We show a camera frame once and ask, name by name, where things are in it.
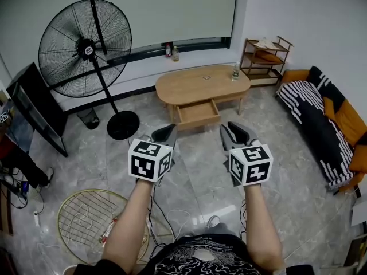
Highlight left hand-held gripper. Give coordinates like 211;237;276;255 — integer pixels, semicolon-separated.
128;123;178;186

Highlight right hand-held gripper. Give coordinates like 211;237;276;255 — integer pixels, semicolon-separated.
219;121;274;187

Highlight person's right forearm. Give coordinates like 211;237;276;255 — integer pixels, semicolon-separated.
243;183;286;272

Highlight person's left forearm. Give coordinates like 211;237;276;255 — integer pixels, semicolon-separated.
101;178;154;269

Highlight wooden coffee table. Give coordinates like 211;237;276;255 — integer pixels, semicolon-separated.
155;64;252;123

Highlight clear green label water bottle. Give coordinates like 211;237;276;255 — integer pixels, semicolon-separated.
231;61;241;83

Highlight wooden shelf rack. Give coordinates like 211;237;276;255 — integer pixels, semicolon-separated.
240;35;295;87

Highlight black mesh waste bin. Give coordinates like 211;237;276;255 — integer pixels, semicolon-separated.
76;107;100;131

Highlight black white striped blanket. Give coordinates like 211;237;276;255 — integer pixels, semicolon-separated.
276;65;356;190

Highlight person's blue jeans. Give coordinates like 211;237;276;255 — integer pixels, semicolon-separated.
210;222;239;237

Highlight crumpled beige cloth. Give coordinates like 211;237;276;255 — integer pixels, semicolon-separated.
254;38;280;50

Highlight red white packet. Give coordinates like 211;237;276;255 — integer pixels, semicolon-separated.
99;216;120;245

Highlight orange sofa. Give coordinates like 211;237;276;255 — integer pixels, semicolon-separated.
276;69;367;193

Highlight black standing fan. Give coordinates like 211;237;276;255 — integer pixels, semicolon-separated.
38;0;140;140

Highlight person's black printed shirt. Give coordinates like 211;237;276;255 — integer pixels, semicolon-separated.
65;233;316;275

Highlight white roller blind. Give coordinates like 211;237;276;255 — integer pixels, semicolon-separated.
94;0;239;50

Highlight black framed monitor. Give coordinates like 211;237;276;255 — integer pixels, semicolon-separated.
6;62;69;158

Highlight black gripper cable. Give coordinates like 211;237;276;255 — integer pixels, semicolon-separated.
239;201;248;241
149;182;167;258

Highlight white floor cable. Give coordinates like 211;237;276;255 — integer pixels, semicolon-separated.
165;209;196;236

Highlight black window frame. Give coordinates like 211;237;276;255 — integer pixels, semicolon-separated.
87;0;232;65

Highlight black cable bundle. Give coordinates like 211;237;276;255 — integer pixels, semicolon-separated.
0;167;45;215

